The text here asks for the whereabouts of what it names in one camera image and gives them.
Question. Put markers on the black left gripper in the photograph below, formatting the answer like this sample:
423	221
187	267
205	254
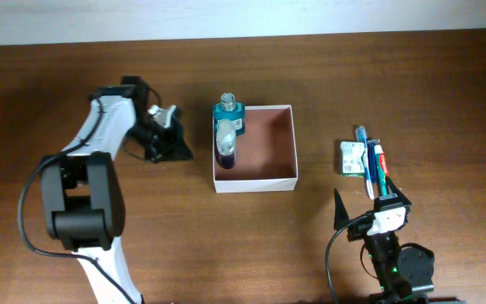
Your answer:
180	149

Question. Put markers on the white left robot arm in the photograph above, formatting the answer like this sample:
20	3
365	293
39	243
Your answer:
81	195

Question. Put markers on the pink cardboard box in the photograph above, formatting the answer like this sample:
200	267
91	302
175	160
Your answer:
266	154

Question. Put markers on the Colgate toothpaste tube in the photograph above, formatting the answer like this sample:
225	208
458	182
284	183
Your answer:
381	168

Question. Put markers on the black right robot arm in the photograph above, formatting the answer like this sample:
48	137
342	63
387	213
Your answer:
404	271

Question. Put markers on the green white wipes packet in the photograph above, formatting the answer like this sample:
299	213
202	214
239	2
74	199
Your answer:
352	159

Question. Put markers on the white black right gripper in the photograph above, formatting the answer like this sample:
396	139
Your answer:
342	216

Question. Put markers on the blue white toothbrush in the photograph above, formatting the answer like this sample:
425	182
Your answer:
361	136

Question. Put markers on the blue Listerine mouthwash bottle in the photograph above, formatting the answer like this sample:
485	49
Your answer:
228	108

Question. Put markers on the purple foaming soap pump bottle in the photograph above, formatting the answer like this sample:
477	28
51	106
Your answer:
225	143

